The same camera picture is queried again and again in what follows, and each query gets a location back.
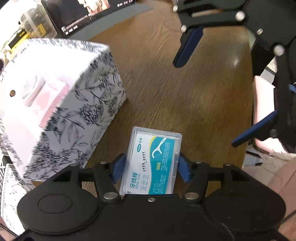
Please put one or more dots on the dental floss pick box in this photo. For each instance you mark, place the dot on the dental floss pick box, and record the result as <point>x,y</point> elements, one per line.
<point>151,162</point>

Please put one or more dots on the grey tablet stand cover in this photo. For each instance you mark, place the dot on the grey tablet stand cover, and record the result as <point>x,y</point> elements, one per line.
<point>109,21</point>

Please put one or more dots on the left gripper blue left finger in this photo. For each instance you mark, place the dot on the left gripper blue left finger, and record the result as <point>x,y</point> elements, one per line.
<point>106,175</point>

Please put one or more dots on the white robot camera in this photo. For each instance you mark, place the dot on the white robot camera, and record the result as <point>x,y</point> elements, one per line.
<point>3,62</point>

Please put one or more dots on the tablet with video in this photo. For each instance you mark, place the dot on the tablet with video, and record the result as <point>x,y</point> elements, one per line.
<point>70,16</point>

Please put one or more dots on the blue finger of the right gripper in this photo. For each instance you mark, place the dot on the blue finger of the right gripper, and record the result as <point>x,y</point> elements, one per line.
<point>261,130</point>
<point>189,42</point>

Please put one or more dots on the pink chair cushion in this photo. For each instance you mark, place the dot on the pink chair cushion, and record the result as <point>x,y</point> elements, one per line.
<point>263,92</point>

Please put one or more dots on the floral box lid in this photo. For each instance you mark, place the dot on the floral box lid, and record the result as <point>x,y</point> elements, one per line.
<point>13,189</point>

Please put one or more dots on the pink heart card box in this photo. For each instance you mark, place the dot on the pink heart card box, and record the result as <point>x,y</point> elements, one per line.
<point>44,98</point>

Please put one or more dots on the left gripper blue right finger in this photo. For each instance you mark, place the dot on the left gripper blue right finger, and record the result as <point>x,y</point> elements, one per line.
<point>196,175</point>

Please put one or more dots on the yellow black box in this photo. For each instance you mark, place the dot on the yellow black box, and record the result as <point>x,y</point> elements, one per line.
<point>10,45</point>

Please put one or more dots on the floral box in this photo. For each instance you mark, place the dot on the floral box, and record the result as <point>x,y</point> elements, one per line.
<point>78,122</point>

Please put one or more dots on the clear water bottle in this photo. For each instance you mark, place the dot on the clear water bottle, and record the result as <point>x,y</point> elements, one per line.
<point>36,21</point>

